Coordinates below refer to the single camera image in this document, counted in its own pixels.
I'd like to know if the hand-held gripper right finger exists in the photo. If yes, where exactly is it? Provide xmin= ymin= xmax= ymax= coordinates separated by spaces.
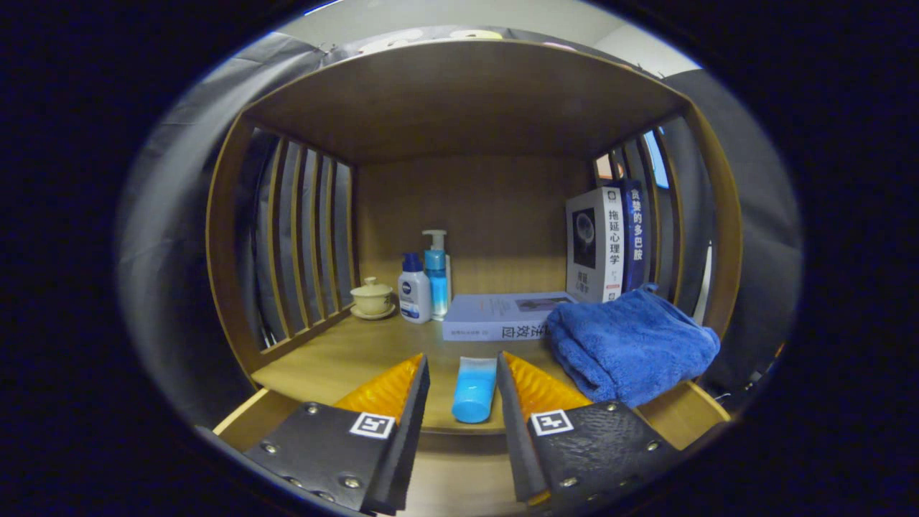
xmin=495 ymin=350 xmax=679 ymax=512

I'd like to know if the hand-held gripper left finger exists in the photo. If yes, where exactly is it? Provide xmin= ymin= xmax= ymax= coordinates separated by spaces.
xmin=241 ymin=353 xmax=431 ymax=516

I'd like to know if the wooden drawer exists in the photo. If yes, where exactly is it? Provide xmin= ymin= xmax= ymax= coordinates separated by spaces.
xmin=212 ymin=381 xmax=733 ymax=517

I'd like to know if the blue cream tube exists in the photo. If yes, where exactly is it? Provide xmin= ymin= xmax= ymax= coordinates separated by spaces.
xmin=451 ymin=356 xmax=498 ymax=424

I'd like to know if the wooden countertop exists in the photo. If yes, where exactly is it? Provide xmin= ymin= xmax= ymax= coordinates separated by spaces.
xmin=251 ymin=309 xmax=719 ymax=435

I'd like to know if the wooden cabinet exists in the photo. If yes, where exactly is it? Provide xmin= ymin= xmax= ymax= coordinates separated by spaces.
xmin=205 ymin=39 xmax=744 ymax=439

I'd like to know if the white flat book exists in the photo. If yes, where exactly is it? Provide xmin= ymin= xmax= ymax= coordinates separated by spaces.
xmin=442 ymin=291 xmax=579 ymax=342

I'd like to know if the blue folded towel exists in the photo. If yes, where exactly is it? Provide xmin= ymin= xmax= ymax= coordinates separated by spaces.
xmin=546 ymin=284 xmax=721 ymax=409

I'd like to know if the beige lidded teacup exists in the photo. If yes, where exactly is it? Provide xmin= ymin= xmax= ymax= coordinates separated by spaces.
xmin=350 ymin=276 xmax=397 ymax=320

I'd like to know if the white lotion bottle blue cap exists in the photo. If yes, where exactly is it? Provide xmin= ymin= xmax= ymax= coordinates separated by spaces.
xmin=398 ymin=252 xmax=433 ymax=325

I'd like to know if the blue pump bottle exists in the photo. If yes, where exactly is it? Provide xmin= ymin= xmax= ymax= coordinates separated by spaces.
xmin=421 ymin=229 xmax=453 ymax=321

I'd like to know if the white standing book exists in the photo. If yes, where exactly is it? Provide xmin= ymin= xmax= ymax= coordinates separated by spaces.
xmin=565 ymin=187 xmax=625 ymax=304

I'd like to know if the dark blue standing book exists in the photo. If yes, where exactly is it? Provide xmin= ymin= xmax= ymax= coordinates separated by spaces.
xmin=619 ymin=178 xmax=647 ymax=294

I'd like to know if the black backdrop cloth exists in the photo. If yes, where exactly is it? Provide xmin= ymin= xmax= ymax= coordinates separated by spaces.
xmin=115 ymin=25 xmax=805 ymax=432

